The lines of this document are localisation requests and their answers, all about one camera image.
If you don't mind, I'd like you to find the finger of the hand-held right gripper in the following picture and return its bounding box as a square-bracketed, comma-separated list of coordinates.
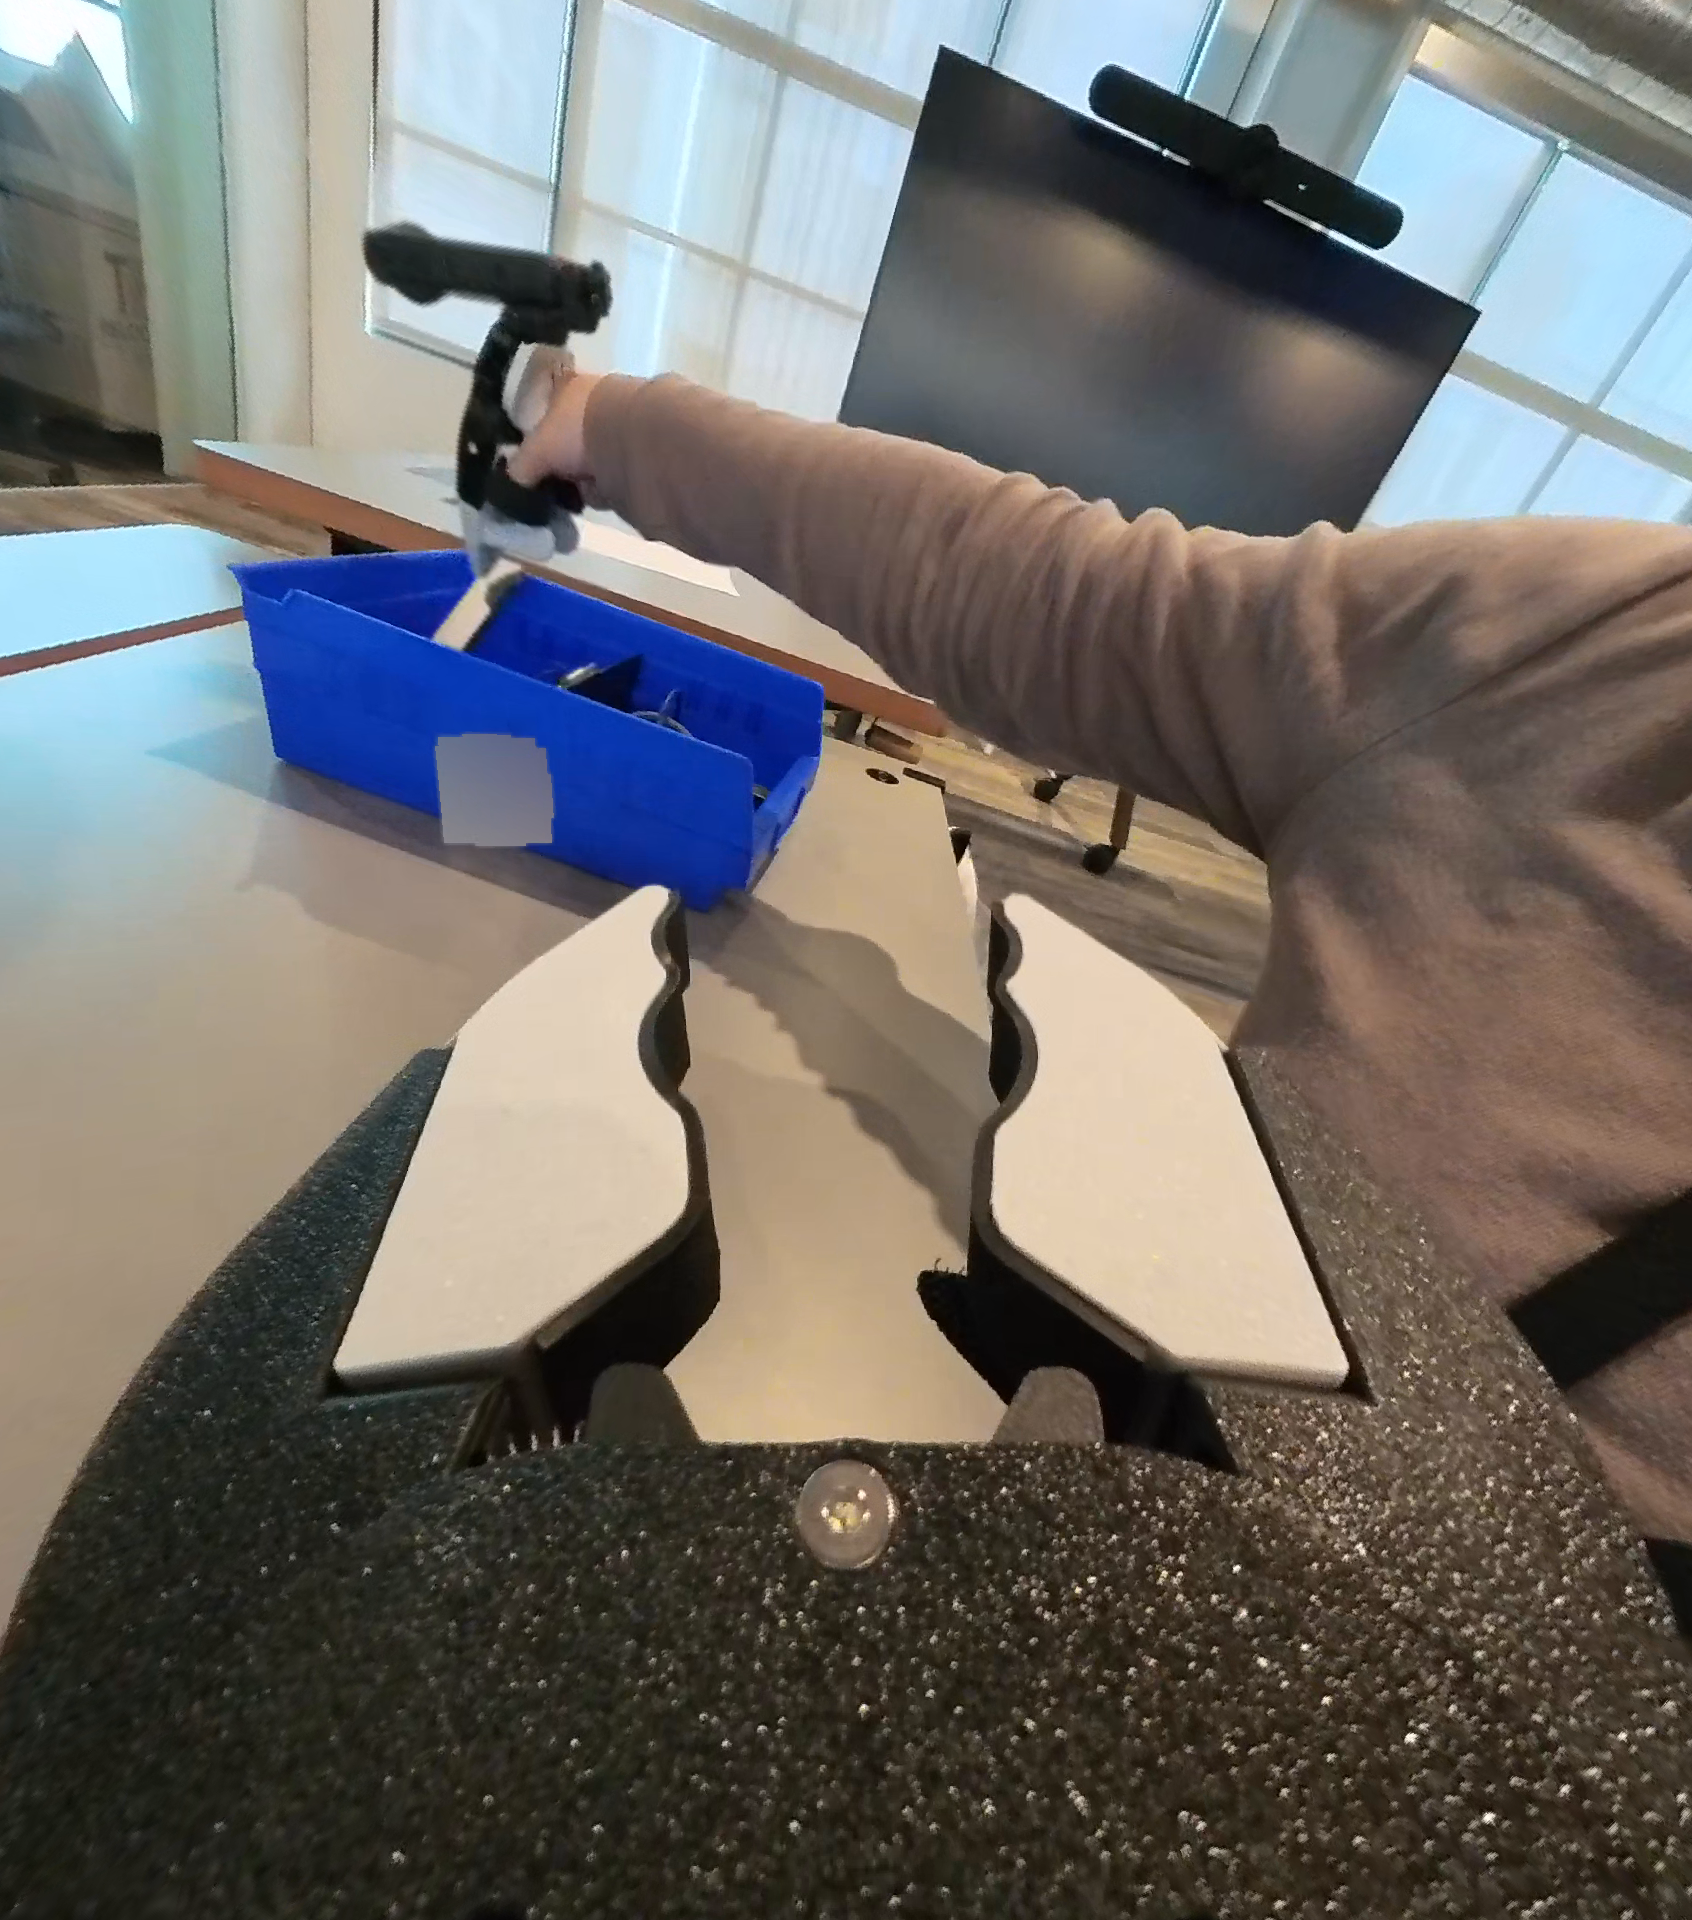
[428, 503, 588, 655]

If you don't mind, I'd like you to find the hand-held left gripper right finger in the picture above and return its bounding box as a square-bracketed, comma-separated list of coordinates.
[965, 893, 1356, 1390]

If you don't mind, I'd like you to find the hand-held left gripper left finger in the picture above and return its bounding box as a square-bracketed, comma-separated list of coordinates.
[327, 883, 726, 1390]

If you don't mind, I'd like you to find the blue plastic bin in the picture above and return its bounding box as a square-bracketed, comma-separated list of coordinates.
[228, 546, 828, 913]

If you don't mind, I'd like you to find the person's right forearm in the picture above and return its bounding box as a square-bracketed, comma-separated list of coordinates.
[578, 371, 1328, 842]

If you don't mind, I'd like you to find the person's right hand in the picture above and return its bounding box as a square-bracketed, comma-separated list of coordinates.
[491, 360, 605, 520]

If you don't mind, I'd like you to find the black television screen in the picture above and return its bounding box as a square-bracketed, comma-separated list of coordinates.
[837, 44, 1481, 539]

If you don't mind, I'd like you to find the black webcam bar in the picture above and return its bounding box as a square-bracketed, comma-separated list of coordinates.
[1089, 62, 1403, 250]

